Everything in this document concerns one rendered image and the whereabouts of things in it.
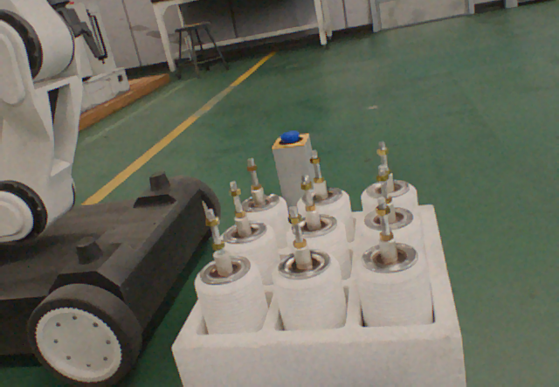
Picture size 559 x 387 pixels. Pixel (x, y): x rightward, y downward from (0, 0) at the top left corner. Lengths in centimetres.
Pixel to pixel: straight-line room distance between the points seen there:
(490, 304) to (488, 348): 12
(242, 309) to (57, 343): 43
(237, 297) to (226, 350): 7
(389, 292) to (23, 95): 76
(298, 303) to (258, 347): 8
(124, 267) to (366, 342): 51
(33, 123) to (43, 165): 10
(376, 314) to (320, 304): 8
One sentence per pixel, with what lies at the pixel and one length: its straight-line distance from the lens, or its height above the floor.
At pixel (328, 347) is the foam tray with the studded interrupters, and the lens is 72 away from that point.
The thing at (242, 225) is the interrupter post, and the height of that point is 27.
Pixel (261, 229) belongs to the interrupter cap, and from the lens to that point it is 87.
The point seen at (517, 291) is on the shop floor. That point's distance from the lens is 111.
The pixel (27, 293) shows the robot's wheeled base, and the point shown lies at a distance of 113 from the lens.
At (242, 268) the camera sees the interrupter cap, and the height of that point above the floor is 25.
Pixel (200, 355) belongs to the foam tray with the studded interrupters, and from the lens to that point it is 78.
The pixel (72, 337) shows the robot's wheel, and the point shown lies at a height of 11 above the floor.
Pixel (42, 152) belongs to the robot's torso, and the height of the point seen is 40.
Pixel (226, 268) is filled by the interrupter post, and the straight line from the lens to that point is 76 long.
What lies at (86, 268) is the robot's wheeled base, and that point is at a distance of 103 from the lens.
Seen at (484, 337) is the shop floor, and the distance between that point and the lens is 99.
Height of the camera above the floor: 62
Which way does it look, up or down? 20 degrees down
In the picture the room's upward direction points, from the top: 12 degrees counter-clockwise
